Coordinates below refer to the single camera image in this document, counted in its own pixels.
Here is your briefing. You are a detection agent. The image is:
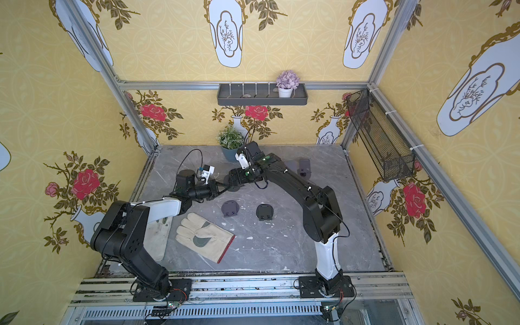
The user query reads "dark phone stand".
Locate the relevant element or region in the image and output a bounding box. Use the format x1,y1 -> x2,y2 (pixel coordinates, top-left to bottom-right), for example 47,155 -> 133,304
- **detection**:
223,175 -> 242,192
256,204 -> 274,221

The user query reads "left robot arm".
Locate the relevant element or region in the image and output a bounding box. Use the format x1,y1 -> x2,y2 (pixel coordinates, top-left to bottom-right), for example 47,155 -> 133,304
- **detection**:
90,169 -> 222,301

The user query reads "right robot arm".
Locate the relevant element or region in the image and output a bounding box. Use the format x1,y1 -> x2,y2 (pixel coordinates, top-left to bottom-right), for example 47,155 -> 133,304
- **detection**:
229,150 -> 343,291

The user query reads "green plant blue pot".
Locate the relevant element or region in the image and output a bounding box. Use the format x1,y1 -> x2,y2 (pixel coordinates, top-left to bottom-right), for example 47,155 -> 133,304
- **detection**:
217,126 -> 244,163

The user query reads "beige work glove right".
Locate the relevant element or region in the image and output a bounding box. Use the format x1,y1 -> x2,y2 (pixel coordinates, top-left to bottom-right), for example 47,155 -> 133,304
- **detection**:
175,213 -> 235,264

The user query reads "purple flower white pot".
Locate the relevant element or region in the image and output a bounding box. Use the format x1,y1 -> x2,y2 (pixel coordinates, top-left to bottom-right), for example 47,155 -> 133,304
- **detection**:
276,70 -> 300,98

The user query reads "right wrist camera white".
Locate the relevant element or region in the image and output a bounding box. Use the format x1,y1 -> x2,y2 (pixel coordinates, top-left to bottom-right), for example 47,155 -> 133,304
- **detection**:
235,151 -> 251,170

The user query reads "grey wall shelf tray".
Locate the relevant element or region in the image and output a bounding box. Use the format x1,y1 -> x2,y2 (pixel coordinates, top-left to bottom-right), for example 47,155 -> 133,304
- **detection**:
217,82 -> 309,106

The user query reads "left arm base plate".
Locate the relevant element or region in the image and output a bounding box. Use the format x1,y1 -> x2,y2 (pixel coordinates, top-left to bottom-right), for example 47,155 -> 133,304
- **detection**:
131,278 -> 192,303

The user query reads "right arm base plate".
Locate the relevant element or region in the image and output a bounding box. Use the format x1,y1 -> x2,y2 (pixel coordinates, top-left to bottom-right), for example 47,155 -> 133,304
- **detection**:
297,274 -> 356,299

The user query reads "black wire mesh basket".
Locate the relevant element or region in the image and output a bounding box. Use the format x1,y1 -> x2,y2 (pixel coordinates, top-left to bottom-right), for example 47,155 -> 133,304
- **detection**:
345,89 -> 416,181

